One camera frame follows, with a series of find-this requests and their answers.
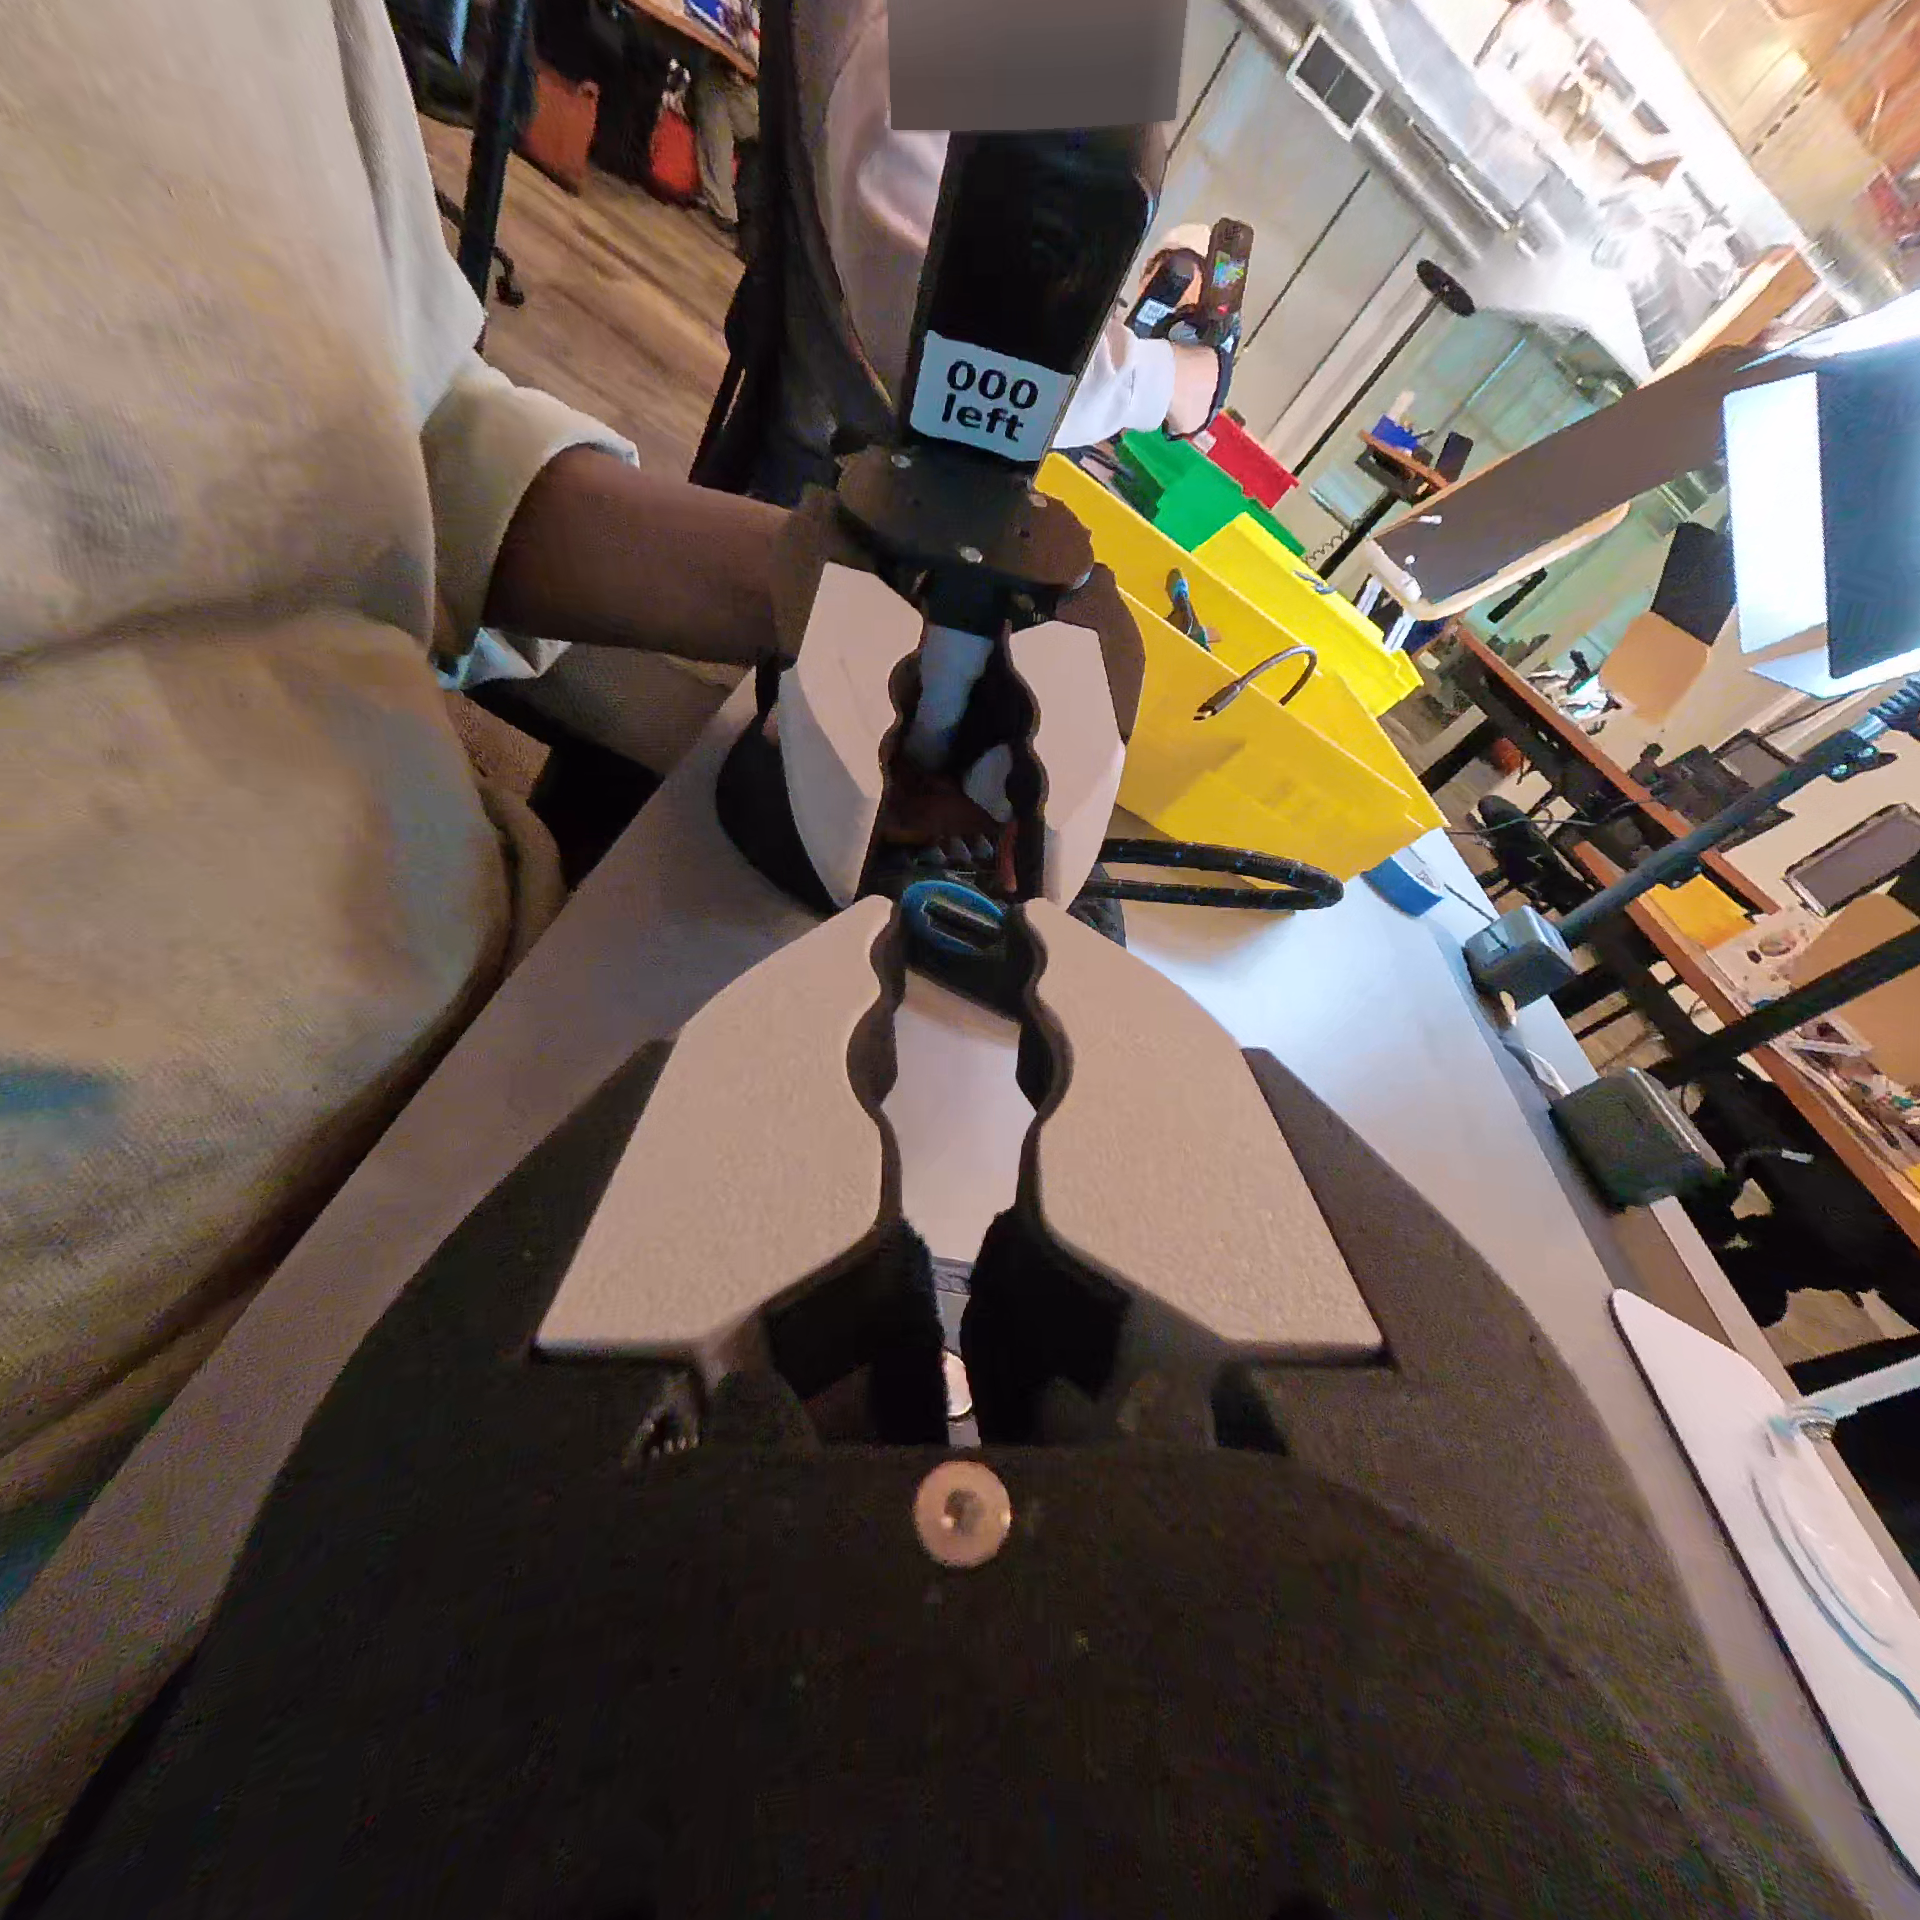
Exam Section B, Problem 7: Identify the white air vent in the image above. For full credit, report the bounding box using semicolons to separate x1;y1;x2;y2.
1286;23;1384;129

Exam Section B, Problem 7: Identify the black led panel stand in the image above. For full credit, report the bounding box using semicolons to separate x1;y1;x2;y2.
1552;703;1920;921

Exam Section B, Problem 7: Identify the small black box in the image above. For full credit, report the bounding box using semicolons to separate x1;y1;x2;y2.
1463;903;1579;1011
1550;1068;1727;1210

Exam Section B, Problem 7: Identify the red plastic bin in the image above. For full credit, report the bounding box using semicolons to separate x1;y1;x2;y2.
1199;412;1301;513

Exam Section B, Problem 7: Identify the green plastic bin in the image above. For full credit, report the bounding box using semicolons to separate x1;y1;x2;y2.
1117;427;1307;557

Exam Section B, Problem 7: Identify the yellow plastic bin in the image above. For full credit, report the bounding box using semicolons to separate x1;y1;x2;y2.
1191;514;1424;714
1035;450;1450;885
1642;879;1758;952

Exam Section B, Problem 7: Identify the black board with wooden rim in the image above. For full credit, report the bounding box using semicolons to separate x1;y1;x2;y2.
1372;344;1823;619

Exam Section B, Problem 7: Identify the black usb cable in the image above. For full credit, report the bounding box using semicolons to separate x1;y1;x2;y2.
1196;644;1320;724

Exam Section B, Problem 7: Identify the black light stand pole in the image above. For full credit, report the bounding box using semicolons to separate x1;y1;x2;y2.
1658;921;1920;1085

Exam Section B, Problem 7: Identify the white wire stand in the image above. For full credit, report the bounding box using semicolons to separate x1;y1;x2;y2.
1608;1288;1920;1855

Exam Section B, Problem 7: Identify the black disc floor stand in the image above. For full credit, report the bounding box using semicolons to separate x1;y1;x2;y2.
1303;259;1478;473

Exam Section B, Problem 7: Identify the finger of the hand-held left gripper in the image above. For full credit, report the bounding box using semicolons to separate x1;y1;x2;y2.
1007;619;1128;909
775;562;923;912

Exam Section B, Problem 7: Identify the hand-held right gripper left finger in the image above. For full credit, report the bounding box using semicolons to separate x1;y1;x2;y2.
534;897;946;1443

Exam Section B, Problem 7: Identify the silver ventilation duct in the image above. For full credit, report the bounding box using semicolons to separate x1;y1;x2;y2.
1245;0;1653;377

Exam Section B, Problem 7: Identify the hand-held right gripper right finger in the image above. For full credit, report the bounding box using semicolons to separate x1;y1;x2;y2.
959;901;1388;1443

